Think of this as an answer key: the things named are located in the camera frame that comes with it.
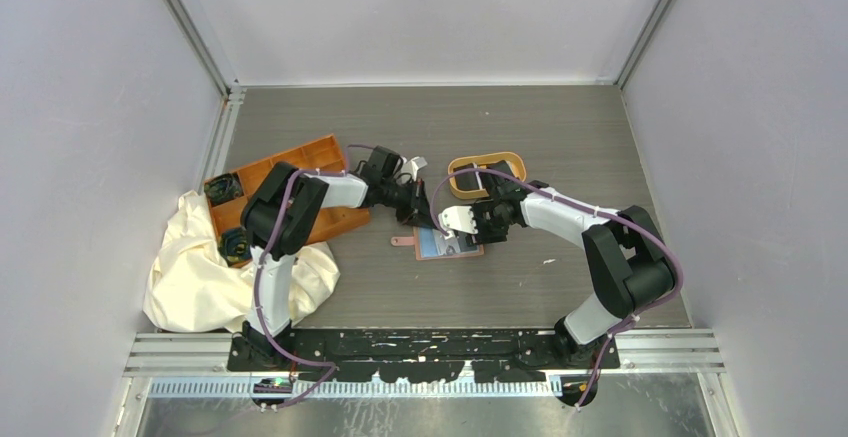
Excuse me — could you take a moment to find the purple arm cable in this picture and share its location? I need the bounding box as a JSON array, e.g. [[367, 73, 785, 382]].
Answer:
[[429, 167, 684, 409], [251, 143, 379, 409]]

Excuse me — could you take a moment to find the dark rolled belt bottom left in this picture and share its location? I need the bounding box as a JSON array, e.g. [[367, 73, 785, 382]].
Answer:
[[218, 227, 251, 267]]

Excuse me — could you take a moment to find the black mounting base plate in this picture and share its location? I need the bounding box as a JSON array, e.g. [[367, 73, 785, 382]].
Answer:
[[226, 328, 620, 383]]

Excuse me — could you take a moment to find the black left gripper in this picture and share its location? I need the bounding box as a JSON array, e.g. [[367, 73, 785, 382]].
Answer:
[[381, 178, 441, 232]]

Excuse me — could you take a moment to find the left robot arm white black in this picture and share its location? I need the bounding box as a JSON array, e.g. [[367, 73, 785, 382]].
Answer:
[[241, 146, 435, 370]]

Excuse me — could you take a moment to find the oval wooden card tray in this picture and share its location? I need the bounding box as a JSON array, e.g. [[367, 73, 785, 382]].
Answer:
[[447, 151, 529, 200]]

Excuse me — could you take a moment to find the orange compartment tray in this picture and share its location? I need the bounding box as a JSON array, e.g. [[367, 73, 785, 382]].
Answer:
[[201, 133, 372, 268]]

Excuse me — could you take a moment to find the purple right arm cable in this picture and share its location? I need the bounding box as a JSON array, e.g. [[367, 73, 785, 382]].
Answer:
[[429, 167, 684, 409]]

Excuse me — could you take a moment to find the dark rolled belt upper left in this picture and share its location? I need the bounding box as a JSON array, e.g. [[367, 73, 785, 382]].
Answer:
[[203, 172, 244, 207]]

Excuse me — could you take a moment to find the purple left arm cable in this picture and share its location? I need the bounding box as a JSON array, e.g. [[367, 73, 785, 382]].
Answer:
[[251, 143, 379, 409]]

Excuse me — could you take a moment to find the dark rolled belt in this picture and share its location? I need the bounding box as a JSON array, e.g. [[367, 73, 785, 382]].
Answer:
[[218, 227, 251, 267], [203, 172, 244, 207]]

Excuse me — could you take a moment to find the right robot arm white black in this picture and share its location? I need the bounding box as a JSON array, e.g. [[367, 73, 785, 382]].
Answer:
[[460, 173, 678, 368]]

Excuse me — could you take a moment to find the cream cloth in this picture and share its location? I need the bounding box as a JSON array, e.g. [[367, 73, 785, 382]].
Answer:
[[143, 191, 341, 333]]

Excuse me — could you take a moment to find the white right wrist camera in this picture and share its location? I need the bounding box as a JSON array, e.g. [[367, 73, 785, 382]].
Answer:
[[437, 205, 478, 240]]

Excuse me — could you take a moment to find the black card left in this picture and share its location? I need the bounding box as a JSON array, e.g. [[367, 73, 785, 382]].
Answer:
[[454, 163, 487, 199]]

